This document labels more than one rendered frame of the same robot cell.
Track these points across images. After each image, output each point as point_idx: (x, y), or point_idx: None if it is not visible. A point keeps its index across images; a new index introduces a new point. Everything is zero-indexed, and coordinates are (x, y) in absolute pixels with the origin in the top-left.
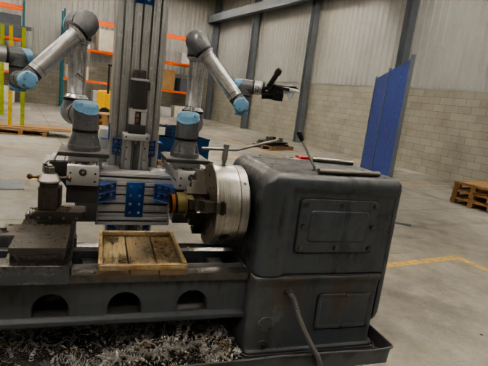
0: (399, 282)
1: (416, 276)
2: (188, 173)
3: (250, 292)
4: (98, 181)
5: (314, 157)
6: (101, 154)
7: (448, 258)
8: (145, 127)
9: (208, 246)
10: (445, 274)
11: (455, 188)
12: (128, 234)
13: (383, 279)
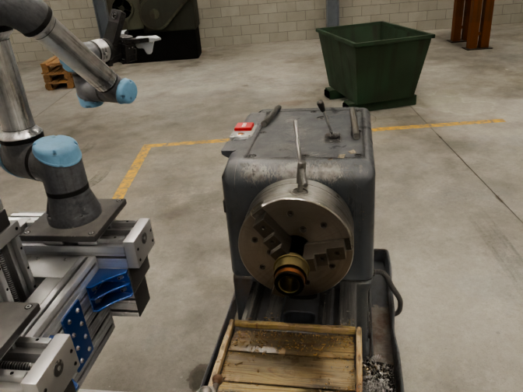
0: (158, 201)
1: (156, 185)
2: (140, 235)
3: (363, 300)
4: (77, 358)
5: (266, 121)
6: (29, 313)
7: (145, 152)
8: (5, 211)
9: (258, 299)
10: (168, 168)
11: (45, 72)
12: (219, 372)
13: (144, 208)
